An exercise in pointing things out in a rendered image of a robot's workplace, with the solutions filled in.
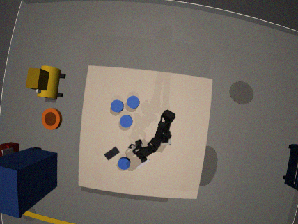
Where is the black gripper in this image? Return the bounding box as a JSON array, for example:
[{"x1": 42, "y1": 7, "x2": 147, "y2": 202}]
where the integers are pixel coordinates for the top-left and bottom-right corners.
[{"x1": 133, "y1": 140, "x2": 147, "y2": 163}]

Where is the blue disc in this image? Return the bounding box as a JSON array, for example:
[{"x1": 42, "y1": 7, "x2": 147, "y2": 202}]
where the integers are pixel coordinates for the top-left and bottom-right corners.
[
  {"x1": 120, "y1": 115, "x2": 133, "y2": 128},
  {"x1": 111, "y1": 99, "x2": 124, "y2": 112},
  {"x1": 118, "y1": 157, "x2": 130, "y2": 170},
  {"x1": 127, "y1": 96, "x2": 140, "y2": 109}
]

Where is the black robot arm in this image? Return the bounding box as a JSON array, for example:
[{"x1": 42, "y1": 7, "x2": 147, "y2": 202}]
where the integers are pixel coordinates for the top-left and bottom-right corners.
[{"x1": 135, "y1": 109, "x2": 175, "y2": 159}]

